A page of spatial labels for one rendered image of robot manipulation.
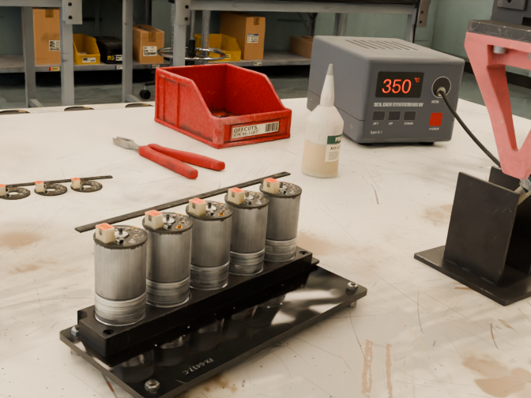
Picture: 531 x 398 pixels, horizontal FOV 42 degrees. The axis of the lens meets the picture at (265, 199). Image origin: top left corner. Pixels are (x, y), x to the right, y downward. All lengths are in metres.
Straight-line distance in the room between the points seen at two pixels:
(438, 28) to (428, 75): 5.89
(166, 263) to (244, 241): 0.06
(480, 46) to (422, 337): 0.16
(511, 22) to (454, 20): 6.11
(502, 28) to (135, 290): 0.22
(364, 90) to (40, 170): 0.32
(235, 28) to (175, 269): 4.77
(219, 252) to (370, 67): 0.39
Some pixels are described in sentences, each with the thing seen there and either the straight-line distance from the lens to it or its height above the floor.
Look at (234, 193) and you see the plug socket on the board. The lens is 0.37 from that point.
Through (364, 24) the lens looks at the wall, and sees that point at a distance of 6.13.
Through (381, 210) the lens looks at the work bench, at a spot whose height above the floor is 0.75.
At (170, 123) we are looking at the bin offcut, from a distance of 0.75.
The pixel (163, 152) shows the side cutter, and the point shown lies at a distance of 0.65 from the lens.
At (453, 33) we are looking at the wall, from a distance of 6.51.
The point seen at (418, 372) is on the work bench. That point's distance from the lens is 0.36.
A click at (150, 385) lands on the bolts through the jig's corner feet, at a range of 0.31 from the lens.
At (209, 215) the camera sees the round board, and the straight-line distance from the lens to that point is 0.35.
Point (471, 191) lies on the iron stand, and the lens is 0.46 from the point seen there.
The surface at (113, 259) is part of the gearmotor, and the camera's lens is 0.32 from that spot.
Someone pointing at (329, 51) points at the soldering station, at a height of 0.84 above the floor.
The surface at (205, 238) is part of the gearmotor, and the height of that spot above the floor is 0.80.
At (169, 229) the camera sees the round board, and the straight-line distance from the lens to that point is 0.34.
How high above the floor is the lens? 0.95
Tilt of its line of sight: 21 degrees down
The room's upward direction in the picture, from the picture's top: 5 degrees clockwise
